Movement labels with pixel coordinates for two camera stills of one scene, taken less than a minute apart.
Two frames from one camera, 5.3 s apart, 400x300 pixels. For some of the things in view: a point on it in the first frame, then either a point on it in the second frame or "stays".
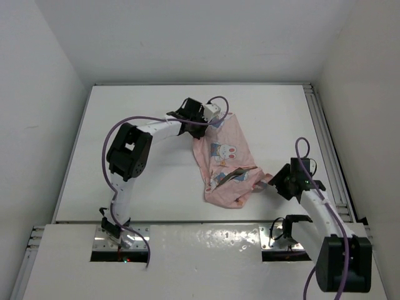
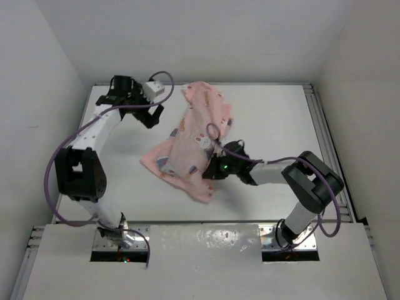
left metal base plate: (102, 241) stays
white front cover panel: (185, 262) stays
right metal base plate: (272, 238) stays
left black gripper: (199, 133) -> (145, 118)
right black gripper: (279, 180) -> (214, 165)
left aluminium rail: (32, 249) stays
